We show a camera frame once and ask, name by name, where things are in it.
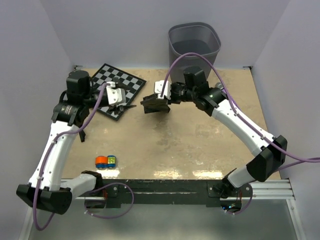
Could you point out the black plastic trash bag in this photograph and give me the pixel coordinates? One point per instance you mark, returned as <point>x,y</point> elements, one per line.
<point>153,104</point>

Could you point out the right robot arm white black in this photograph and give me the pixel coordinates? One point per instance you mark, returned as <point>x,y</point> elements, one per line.
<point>266,149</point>

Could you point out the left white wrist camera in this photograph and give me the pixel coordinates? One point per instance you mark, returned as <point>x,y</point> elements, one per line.
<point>116,92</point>

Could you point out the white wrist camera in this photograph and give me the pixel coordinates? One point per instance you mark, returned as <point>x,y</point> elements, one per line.
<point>116,92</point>
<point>162,91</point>

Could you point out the aluminium front rail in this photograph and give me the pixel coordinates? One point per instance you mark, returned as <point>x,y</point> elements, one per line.
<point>273,190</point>

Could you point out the aluminium rail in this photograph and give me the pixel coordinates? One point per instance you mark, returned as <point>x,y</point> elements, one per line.
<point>76,73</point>
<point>273,190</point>

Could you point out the aluminium left side rail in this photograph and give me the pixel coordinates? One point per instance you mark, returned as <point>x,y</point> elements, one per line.
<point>76,73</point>

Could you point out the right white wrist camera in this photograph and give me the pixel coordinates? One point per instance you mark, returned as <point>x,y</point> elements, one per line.
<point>162,91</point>

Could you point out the orange blue toy car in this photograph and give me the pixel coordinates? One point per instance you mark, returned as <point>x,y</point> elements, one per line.
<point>106,162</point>

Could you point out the grey plastic trash bin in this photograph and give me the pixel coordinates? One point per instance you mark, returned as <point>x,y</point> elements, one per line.
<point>193,37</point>

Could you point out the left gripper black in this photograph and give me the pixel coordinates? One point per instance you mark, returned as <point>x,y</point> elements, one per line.
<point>120,108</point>

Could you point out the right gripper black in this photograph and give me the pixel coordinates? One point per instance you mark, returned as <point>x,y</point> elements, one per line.
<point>172,100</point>

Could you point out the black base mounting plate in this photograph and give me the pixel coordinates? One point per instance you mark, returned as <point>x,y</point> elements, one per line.
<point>206,192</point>

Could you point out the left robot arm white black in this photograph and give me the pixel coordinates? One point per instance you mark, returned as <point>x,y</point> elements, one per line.
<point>75,109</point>

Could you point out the purple glitter toy microphone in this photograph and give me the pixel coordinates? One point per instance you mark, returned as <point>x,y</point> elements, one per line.
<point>220,86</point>

